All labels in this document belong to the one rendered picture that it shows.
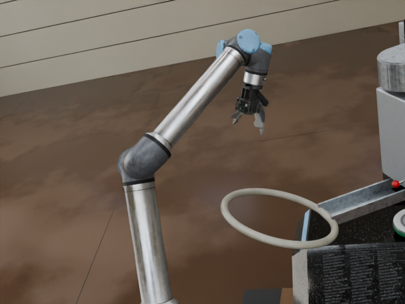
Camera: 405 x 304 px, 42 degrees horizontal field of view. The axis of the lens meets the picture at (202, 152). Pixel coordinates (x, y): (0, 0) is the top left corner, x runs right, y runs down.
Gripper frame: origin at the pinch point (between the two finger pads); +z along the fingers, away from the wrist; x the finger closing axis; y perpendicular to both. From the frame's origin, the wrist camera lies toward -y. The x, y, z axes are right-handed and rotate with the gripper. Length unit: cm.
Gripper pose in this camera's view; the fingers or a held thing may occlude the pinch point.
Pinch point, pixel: (248, 129)
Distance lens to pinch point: 222.3
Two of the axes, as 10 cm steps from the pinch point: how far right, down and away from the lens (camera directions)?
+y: -6.6, 1.6, -7.3
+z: -1.6, 9.3, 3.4
